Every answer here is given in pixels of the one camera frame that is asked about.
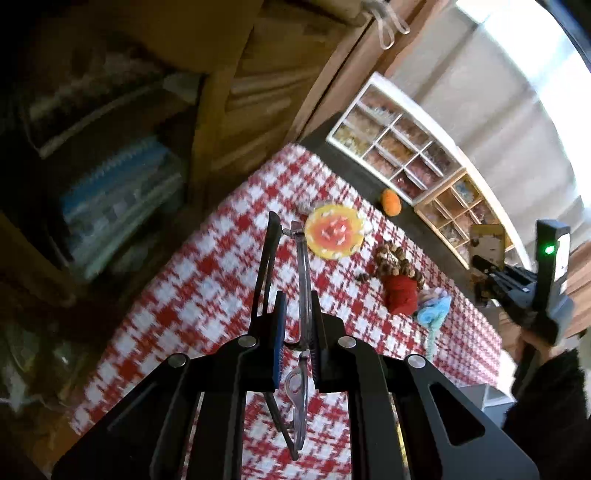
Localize blue books stack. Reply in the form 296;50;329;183
61;137;186;283

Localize white drawer organizer left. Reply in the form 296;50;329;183
327;73;462;206

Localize white sheer curtain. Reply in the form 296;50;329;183
391;1;590;252

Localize brown bead bracelet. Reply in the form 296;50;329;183
355;240;426;289

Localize orange fuzzy scrunchie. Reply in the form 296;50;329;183
380;189;402;217

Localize white cord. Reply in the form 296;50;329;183
361;0;412;51

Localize beige drawer organizer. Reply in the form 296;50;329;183
414;168;532;269

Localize red white checkered cloth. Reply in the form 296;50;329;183
68;142;505;480

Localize grey blue storage box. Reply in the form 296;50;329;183
460;384;515;427

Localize blue pipe cleaner flower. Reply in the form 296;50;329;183
415;287;452;361

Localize eyeglasses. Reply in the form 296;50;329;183
249;212;312;461

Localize red fuzzy scrunchie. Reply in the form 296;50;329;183
383;275;418;316

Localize yellow orange flower mirror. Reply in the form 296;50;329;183
295;202;370;261

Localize wooden desk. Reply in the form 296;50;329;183
0;0;385;296

